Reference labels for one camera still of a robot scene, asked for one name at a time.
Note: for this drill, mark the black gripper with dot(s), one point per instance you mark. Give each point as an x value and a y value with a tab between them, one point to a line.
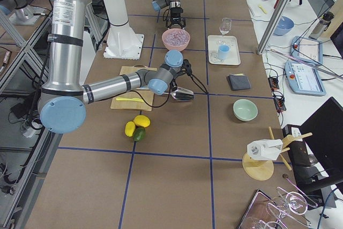
176	14

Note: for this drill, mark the steel ice scoop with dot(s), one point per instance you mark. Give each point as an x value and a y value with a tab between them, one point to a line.
181	94

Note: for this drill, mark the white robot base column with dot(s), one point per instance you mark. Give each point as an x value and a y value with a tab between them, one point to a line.
122	41

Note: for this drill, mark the clear ice cubes pile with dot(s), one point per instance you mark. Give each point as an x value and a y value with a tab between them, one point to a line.
176	38

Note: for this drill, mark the light blue plastic cup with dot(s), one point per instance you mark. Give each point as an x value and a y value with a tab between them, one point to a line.
223	52

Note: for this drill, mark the wooden cup tree stand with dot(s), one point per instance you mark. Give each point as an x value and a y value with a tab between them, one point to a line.
258	161

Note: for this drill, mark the pink bowl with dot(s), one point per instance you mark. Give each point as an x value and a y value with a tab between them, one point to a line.
169	47

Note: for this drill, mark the white bear tray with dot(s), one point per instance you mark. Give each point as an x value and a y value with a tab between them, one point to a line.
231	41

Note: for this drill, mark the clear wine glass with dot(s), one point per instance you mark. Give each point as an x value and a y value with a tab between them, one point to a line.
224	29

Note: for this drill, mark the folded grey yellow cloth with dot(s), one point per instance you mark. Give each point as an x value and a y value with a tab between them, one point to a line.
238	82

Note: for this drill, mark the yellow spoon on desk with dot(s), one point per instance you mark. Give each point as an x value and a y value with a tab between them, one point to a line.
262	9

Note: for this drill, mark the yellow plastic knife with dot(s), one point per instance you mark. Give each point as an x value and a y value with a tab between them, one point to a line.
129	99

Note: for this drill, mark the yellow lemon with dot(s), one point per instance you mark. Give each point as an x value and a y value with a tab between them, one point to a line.
142	121
130	128

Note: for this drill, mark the blue bowl on desk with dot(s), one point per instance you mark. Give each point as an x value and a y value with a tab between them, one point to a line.
284	26

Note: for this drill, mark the green ceramic bowl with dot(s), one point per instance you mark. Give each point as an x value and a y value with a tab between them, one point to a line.
245	110

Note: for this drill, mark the green lime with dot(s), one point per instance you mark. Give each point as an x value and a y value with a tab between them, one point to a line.
139	134

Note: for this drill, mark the teach pendant tablet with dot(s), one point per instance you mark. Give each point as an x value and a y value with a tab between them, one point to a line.
304	79
308	50

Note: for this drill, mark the black monitor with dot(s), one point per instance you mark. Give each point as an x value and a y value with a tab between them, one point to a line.
325	124

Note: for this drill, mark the aluminium frame post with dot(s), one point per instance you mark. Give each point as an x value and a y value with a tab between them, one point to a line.
275	18

